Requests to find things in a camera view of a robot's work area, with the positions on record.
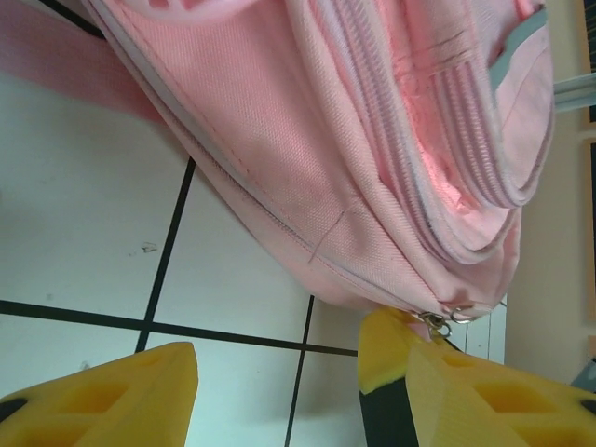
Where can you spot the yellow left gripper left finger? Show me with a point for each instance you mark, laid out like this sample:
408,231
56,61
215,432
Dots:
93,405

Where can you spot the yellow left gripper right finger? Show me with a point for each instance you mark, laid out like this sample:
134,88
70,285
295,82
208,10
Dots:
503,405

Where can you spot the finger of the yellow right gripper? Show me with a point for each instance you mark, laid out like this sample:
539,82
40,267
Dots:
384,354

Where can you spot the pink backpack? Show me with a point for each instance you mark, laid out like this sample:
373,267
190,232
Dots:
302,139

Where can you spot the aluminium corner post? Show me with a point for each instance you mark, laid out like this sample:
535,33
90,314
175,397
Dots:
577,90

